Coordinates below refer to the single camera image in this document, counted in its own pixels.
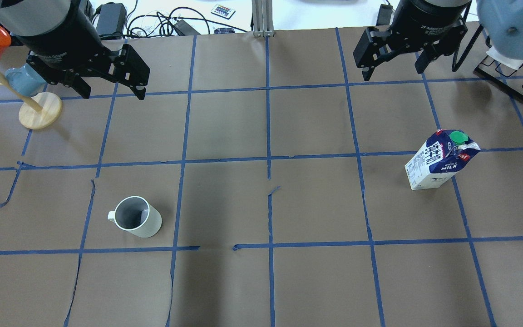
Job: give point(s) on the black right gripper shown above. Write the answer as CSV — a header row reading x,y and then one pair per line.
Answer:
x,y
429,20

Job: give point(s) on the aluminium frame post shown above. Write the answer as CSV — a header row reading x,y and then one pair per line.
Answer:
x,y
262,18

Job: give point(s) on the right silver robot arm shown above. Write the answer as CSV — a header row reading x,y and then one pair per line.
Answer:
x,y
501,19

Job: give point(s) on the small remote control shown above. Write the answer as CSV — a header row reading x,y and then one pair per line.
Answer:
x,y
223,11

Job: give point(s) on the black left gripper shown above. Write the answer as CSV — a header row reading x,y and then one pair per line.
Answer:
x,y
56,37

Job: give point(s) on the black wire cup rack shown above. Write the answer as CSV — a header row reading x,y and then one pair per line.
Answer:
x,y
506,79

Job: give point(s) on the blue mug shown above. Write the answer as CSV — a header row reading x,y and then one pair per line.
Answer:
x,y
25,80

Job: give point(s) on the whole milk carton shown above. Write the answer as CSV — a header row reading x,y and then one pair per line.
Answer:
x,y
445,153

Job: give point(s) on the wooden mug tree stand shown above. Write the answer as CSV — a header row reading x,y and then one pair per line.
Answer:
x,y
37,112

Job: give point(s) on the grey ceramic mug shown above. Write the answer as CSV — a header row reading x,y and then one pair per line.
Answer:
x,y
136,216

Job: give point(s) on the black power adapter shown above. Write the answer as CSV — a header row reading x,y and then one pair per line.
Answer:
x,y
110,21

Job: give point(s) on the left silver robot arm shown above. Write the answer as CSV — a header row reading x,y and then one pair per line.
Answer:
x,y
32,17

